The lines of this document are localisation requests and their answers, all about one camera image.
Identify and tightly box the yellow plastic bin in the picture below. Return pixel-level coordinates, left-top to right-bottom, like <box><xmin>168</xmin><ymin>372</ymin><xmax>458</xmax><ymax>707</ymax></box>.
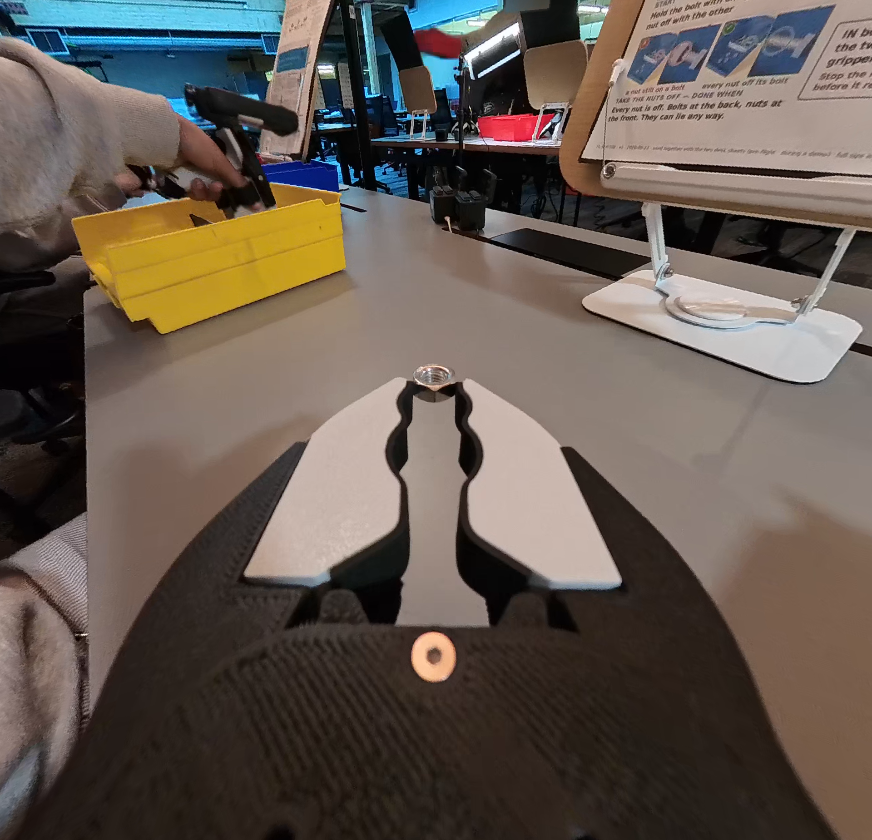
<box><xmin>71</xmin><ymin>184</ymin><xmax>346</xmax><ymax>335</ymax></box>

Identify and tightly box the black vertical pole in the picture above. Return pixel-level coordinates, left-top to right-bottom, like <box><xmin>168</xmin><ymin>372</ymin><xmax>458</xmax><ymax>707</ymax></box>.
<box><xmin>338</xmin><ymin>0</ymin><xmax>374</xmax><ymax>188</ymax></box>

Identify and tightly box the tall cardboard sign board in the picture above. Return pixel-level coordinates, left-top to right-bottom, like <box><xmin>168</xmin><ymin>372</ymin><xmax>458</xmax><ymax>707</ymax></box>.
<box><xmin>264</xmin><ymin>0</ymin><xmax>339</xmax><ymax>160</ymax></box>

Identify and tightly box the background work table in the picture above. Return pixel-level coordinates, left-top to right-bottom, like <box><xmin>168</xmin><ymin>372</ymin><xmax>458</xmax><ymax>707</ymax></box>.
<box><xmin>371</xmin><ymin>135</ymin><xmax>563</xmax><ymax>158</ymax></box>

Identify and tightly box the small cardboard board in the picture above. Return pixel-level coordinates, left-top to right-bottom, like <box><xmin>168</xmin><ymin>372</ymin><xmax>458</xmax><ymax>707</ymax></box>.
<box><xmin>398</xmin><ymin>65</ymin><xmax>437</xmax><ymax>114</ymax></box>
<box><xmin>523</xmin><ymin>40</ymin><xmax>588</xmax><ymax>109</ymax></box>

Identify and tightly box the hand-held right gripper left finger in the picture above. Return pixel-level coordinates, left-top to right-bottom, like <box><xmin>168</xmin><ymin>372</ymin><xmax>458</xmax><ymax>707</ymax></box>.
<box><xmin>244</xmin><ymin>377</ymin><xmax>414</xmax><ymax>590</ymax></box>

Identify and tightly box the person's left forearm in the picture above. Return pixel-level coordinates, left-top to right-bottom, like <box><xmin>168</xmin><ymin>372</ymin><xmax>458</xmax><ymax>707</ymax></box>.
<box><xmin>0</xmin><ymin>36</ymin><xmax>182</xmax><ymax>255</ymax></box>

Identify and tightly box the blue plastic bin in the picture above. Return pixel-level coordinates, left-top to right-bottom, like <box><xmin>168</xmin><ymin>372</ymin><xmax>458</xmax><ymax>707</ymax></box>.
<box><xmin>261</xmin><ymin>160</ymin><xmax>340</xmax><ymax>194</ymax></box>

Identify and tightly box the grey desk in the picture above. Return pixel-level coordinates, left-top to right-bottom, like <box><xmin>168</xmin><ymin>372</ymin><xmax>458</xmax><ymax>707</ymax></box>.
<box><xmin>83</xmin><ymin>185</ymin><xmax>872</xmax><ymax>840</ymax></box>

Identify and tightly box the cardboard backing board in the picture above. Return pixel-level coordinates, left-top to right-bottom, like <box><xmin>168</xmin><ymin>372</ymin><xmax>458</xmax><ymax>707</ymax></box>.
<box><xmin>559</xmin><ymin>0</ymin><xmax>665</xmax><ymax>197</ymax></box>

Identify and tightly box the black light panel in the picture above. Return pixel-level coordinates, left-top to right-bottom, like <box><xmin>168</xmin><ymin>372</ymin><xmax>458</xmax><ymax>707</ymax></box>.
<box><xmin>463</xmin><ymin>12</ymin><xmax>527</xmax><ymax>81</ymax></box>

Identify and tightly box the person's left hand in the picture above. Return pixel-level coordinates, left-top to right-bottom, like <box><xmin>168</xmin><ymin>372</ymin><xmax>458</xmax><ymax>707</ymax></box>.
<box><xmin>173</xmin><ymin>114</ymin><xmax>239</xmax><ymax>204</ymax></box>

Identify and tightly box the silver hex nut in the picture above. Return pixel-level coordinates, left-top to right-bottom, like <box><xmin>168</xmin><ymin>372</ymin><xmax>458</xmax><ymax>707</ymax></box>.
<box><xmin>412</xmin><ymin>362</ymin><xmax>459</xmax><ymax>405</ymax></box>

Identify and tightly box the person's grey sweater torso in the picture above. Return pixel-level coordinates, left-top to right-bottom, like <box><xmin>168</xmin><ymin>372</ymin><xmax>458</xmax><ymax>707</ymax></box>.
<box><xmin>0</xmin><ymin>513</ymin><xmax>91</xmax><ymax>837</ymax></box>

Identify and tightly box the printed instruction sheet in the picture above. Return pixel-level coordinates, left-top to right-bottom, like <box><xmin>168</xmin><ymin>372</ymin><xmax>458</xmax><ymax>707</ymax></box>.
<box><xmin>582</xmin><ymin>0</ymin><xmax>872</xmax><ymax>177</ymax></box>

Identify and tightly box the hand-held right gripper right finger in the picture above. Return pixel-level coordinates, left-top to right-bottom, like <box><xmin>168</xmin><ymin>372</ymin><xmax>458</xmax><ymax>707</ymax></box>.
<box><xmin>451</xmin><ymin>377</ymin><xmax>624</xmax><ymax>593</ymax></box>

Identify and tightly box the red storage bin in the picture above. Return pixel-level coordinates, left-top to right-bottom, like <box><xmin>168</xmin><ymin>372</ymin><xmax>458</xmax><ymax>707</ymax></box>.
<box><xmin>477</xmin><ymin>113</ymin><xmax>556</xmax><ymax>141</ymax></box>

